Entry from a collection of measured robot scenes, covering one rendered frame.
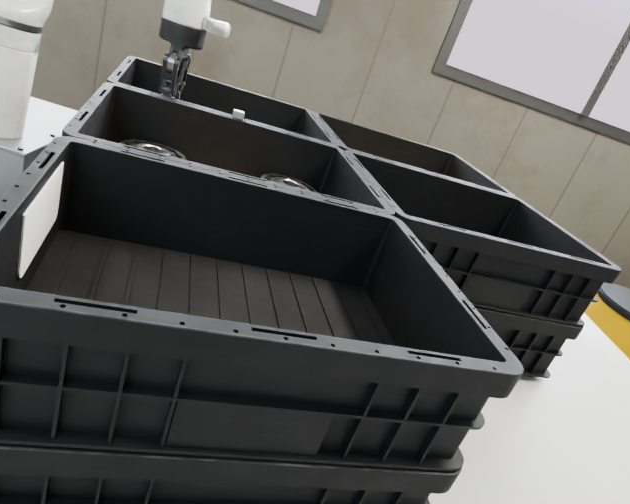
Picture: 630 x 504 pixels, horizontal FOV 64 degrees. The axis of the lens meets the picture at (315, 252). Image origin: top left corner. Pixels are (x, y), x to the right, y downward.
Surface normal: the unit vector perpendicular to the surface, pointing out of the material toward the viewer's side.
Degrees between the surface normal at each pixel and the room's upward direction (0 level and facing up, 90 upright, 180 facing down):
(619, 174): 90
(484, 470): 0
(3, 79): 89
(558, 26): 90
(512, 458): 0
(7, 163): 90
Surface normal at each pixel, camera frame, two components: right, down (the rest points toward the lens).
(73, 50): 0.04, 0.44
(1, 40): 0.36, 0.47
